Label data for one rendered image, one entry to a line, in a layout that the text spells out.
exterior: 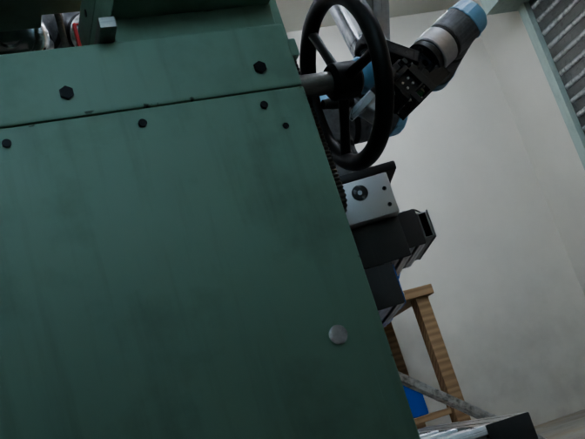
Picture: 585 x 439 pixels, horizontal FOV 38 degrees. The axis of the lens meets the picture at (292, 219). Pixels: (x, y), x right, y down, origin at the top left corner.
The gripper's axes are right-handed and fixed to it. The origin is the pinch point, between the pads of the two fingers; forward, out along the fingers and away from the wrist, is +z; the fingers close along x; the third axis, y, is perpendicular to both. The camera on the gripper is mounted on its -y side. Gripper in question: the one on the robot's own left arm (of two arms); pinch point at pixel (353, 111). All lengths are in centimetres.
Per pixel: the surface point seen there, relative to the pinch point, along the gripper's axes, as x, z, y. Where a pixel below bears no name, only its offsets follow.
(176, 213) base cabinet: -34, 49, -2
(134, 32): -32, 36, -23
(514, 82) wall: 291, -302, 33
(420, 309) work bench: 249, -114, 75
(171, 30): -31.5, 31.8, -20.1
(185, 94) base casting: -34, 38, -12
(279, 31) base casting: -33.5, 22.2, -10.9
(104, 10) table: -30, 36, -28
